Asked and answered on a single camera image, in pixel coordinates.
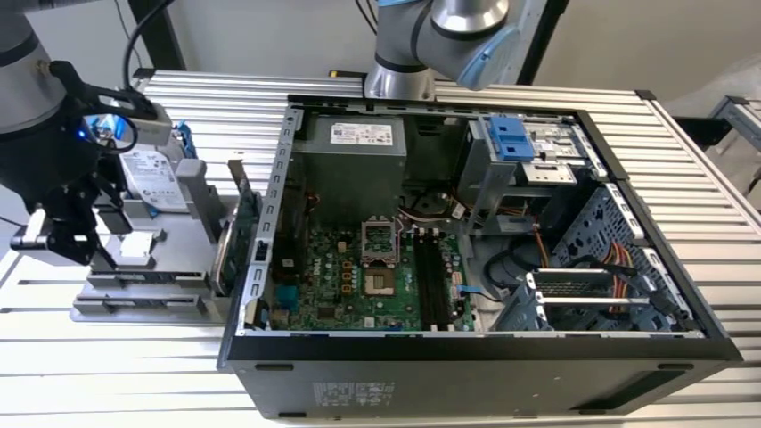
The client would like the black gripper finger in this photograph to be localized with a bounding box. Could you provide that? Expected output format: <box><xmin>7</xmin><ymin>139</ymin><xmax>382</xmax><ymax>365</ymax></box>
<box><xmin>93</xmin><ymin>160</ymin><xmax>134</xmax><ymax>236</ymax></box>
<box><xmin>9</xmin><ymin>185</ymin><xmax>121</xmax><ymax>273</ymax></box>

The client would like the black RAM slot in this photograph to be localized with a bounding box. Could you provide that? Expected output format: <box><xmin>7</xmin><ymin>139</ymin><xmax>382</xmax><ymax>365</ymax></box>
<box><xmin>413</xmin><ymin>226</ymin><xmax>442</xmax><ymax>332</ymax></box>
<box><xmin>427</xmin><ymin>226</ymin><xmax>458</xmax><ymax>332</ymax></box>

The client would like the hard disk in blue carrier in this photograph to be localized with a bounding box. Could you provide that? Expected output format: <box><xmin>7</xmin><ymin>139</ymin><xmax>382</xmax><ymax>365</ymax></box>
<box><xmin>115</xmin><ymin>119</ymin><xmax>198</xmax><ymax>219</ymax></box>

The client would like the silver CPU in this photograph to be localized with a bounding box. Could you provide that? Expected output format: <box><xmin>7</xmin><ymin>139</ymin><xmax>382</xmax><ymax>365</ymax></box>
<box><xmin>121</xmin><ymin>232</ymin><xmax>154</xmax><ymax>259</ymax></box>

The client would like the grey parts rack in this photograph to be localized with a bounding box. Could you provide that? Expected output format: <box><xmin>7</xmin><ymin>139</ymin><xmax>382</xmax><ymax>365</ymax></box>
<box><xmin>69</xmin><ymin>158</ymin><xmax>262</xmax><ymax>323</ymax></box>

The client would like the green graphics card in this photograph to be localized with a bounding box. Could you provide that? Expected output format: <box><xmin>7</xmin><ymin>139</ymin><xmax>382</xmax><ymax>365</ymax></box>
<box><xmin>207</xmin><ymin>159</ymin><xmax>263</xmax><ymax>296</ymax></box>

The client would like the green motherboard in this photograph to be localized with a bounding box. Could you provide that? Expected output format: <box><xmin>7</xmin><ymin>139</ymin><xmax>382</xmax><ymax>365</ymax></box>
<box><xmin>270</xmin><ymin>220</ymin><xmax>477</xmax><ymax>333</ymax></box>

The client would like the grey power supply unit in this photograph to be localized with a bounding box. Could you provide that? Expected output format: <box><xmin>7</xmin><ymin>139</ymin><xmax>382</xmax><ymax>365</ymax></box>
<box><xmin>293</xmin><ymin>113</ymin><xmax>409</xmax><ymax>224</ymax></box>

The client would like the metal socket cover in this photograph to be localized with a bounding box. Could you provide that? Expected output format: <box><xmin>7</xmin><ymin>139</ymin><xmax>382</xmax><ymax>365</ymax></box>
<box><xmin>359</xmin><ymin>215</ymin><xmax>398</xmax><ymax>264</ymax></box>

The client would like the CPU socket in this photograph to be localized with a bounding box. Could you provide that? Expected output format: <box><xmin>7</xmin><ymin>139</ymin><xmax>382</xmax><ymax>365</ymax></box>
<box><xmin>362</xmin><ymin>266</ymin><xmax>398</xmax><ymax>298</ymax></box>

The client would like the black round fan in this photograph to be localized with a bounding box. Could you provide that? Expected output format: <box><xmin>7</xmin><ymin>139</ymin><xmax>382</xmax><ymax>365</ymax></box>
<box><xmin>409</xmin><ymin>190</ymin><xmax>457</xmax><ymax>219</ymax></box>

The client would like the open black PC case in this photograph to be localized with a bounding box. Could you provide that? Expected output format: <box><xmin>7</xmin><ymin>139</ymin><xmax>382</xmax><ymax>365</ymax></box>
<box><xmin>215</xmin><ymin>93</ymin><xmax>744</xmax><ymax>420</ymax></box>

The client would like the blue drive latch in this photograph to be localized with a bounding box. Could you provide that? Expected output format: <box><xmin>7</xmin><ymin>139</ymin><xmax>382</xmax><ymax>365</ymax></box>
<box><xmin>487</xmin><ymin>114</ymin><xmax>532</xmax><ymax>162</ymax></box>

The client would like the metal drive bay cage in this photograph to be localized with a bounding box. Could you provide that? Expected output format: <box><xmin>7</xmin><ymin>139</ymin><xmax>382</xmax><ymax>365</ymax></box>
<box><xmin>455</xmin><ymin>113</ymin><xmax>607</xmax><ymax>233</ymax></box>

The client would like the metal disk bay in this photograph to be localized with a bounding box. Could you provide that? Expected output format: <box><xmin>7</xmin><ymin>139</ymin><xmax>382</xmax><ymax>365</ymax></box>
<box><xmin>490</xmin><ymin>266</ymin><xmax>655</xmax><ymax>333</ymax></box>

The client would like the aluminium side table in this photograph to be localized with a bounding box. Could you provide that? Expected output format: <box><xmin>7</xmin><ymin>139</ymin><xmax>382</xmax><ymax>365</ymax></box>
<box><xmin>710</xmin><ymin>95</ymin><xmax>761</xmax><ymax>157</ymax></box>

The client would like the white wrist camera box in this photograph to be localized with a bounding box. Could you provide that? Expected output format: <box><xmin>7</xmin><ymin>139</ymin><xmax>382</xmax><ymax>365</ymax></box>
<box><xmin>126</xmin><ymin>101</ymin><xmax>173</xmax><ymax>144</ymax></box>

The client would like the black metal frame post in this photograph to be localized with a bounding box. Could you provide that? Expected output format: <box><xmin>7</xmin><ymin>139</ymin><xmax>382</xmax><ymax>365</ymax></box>
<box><xmin>137</xmin><ymin>0</ymin><xmax>186</xmax><ymax>72</ymax></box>
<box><xmin>514</xmin><ymin>0</ymin><xmax>571</xmax><ymax>86</ymax></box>

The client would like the thin orange wire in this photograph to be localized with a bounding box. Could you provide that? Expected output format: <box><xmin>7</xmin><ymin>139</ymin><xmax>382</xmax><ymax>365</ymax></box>
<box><xmin>532</xmin><ymin>225</ymin><xmax>551</xmax><ymax>268</ymax></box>

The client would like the orange yellow wire bundle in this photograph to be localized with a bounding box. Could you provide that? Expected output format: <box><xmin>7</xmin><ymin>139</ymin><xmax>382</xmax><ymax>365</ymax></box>
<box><xmin>596</xmin><ymin>242</ymin><xmax>635</xmax><ymax>300</ymax></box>

